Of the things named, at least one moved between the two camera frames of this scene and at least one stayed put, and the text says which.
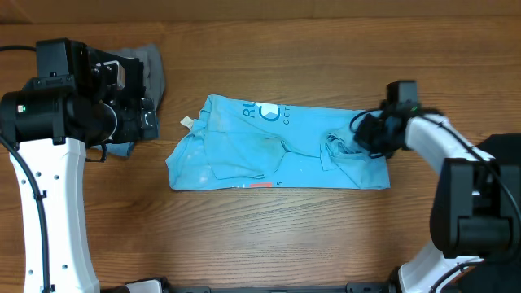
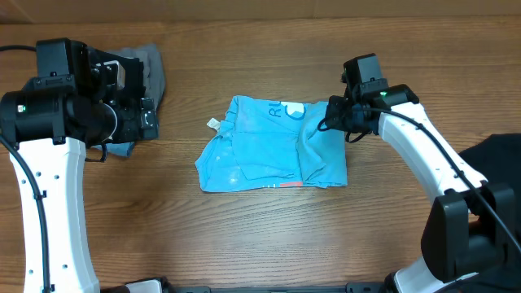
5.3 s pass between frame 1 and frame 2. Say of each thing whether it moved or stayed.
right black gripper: moved
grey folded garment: stayed
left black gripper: stayed
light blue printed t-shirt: moved
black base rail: stayed
